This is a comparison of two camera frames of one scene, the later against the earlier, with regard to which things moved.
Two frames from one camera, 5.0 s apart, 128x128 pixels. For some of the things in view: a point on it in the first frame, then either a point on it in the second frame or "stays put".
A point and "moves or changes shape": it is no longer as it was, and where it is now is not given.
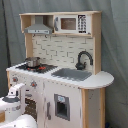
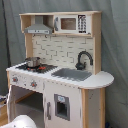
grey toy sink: x=72 y=74 stays put
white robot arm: x=32 y=103 moves or changes shape
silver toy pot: x=33 y=62 stays put
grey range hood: x=39 y=27 stays put
